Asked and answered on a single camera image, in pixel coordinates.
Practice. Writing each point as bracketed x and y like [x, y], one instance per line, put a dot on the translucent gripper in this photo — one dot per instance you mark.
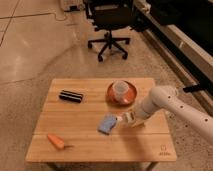
[137, 122]

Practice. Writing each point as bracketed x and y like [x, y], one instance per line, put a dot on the clear plastic bottle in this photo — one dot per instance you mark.
[126, 117]

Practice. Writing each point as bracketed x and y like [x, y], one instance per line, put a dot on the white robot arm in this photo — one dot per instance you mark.
[165, 97]

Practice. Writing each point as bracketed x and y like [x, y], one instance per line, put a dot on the blue sponge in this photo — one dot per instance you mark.
[108, 122]

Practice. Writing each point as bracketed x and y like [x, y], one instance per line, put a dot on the orange plate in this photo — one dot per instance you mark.
[129, 98]

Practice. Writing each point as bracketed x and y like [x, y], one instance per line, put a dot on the clear plastic cup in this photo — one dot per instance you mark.
[120, 89]

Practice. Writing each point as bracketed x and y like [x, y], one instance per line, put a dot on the wooden table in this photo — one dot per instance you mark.
[76, 123]

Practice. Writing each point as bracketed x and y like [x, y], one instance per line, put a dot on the black striped eraser block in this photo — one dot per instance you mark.
[70, 96]

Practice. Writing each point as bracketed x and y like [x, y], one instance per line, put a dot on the orange toy carrot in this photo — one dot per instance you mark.
[57, 141]

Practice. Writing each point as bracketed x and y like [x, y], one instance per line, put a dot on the long dark workbench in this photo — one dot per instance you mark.
[195, 19]

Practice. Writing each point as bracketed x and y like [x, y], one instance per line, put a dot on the black office chair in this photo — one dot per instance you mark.
[109, 15]

